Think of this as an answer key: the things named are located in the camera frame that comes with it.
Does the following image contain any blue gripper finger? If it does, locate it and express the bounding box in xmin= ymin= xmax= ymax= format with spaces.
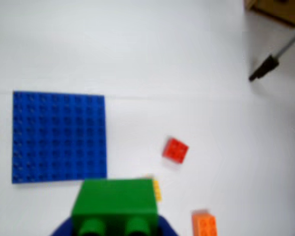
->
xmin=49 ymin=217 xmax=74 ymax=236
xmin=158 ymin=214 xmax=180 ymax=236

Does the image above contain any green 2x2 block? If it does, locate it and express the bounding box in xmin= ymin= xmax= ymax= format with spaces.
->
xmin=71 ymin=178 xmax=160 ymax=236

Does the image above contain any yellow 2x2 block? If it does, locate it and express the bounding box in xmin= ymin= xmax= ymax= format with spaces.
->
xmin=142 ymin=173 xmax=163 ymax=203

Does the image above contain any orange 2x4 block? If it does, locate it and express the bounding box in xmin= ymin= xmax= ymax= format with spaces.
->
xmin=191 ymin=209 xmax=218 ymax=236

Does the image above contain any red 2x2 block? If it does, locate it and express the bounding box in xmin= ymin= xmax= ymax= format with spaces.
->
xmin=161 ymin=136 xmax=190 ymax=171

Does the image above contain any white cover board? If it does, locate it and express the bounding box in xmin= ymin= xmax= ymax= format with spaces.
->
xmin=0 ymin=0 xmax=295 ymax=236

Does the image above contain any brown cardboard box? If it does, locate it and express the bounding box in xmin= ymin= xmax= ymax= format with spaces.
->
xmin=244 ymin=0 xmax=295 ymax=28

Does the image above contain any blue 8x8 base plate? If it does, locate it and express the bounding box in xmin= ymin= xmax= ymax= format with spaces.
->
xmin=11 ymin=90 xmax=108 ymax=184

